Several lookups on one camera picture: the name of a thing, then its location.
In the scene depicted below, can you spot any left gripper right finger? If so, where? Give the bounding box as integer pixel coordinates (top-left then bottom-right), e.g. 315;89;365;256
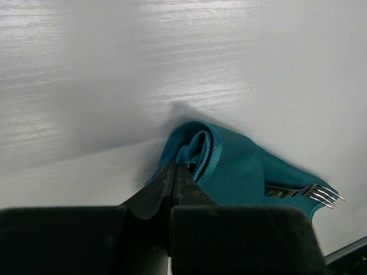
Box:
171;163;217;206

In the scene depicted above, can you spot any metal fork black handle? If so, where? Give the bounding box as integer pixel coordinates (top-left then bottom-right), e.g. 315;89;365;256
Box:
264;183;346;210

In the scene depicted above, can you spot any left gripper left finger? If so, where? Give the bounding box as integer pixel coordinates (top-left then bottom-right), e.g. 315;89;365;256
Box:
122;160;177;219

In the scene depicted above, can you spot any teal cloth napkin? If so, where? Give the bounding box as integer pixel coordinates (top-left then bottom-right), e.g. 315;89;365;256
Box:
159;121;338;218

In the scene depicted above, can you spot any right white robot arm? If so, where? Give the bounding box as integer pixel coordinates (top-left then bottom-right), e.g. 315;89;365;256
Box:
325;236;367;275

